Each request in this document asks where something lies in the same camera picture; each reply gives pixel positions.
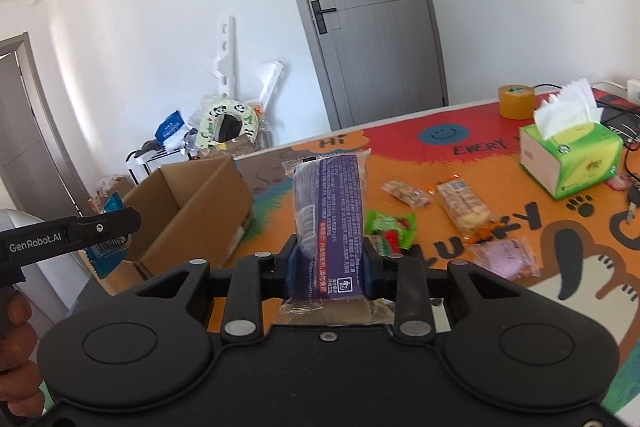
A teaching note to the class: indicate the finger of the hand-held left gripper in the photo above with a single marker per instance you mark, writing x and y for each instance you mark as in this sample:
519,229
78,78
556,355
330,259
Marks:
107,225

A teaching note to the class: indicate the tall white plastic rack part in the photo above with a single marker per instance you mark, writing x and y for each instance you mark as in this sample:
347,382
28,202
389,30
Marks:
226,57

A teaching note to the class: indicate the blue plastic bag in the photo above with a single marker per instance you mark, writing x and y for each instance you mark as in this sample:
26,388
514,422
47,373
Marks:
170,126

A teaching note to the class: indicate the grey side door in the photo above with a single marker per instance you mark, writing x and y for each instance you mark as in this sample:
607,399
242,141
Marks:
35,132

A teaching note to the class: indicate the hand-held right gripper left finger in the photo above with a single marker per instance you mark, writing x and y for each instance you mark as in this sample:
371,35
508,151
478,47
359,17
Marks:
293,267

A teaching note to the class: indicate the short white plastic rack part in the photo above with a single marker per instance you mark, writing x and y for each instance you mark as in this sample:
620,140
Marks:
269,82

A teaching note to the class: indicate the black metal rack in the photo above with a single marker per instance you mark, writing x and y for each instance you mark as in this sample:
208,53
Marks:
142,162

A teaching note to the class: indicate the green tissue box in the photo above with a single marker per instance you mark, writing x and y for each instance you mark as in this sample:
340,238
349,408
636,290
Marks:
570,157

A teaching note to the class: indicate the person's left hand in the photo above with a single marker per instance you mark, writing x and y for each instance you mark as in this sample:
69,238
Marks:
17,357

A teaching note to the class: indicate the panda print toilet seat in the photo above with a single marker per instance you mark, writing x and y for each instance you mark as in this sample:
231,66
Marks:
227,119

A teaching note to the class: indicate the torn brown cardboard piece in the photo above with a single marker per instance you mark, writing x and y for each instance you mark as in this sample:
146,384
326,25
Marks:
240,144

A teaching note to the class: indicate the black flat device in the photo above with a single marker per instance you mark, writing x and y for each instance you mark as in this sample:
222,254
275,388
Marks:
622,114

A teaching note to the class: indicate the purple snack packet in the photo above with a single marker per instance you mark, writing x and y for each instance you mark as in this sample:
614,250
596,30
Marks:
330,227

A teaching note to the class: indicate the small printed carton box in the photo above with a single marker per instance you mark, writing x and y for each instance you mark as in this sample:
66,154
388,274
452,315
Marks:
107,192

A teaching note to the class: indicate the pink snack packet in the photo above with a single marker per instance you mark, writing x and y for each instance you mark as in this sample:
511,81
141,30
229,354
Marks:
505,257

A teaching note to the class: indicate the small peanut snack packet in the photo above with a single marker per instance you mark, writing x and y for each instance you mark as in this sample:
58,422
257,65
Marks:
406,194

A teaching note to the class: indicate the colourful printed table mat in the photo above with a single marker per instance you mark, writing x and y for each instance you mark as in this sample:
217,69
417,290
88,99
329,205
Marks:
500,147

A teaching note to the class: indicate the orange cracker packet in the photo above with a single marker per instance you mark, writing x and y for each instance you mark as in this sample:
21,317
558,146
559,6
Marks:
465,207

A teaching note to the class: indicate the green snack packet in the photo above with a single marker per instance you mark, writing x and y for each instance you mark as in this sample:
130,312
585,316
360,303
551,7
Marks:
395,232

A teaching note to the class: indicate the blue snack packet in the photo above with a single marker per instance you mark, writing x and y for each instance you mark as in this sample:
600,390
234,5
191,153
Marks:
107,257

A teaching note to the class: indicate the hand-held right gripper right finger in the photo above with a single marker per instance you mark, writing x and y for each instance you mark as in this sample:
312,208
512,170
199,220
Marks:
369,267

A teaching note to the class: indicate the brown cardboard box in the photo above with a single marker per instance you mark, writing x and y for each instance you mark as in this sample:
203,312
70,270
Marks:
190,207

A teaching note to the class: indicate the yellow tape roll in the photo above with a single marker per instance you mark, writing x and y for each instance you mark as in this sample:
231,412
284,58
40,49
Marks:
516,101

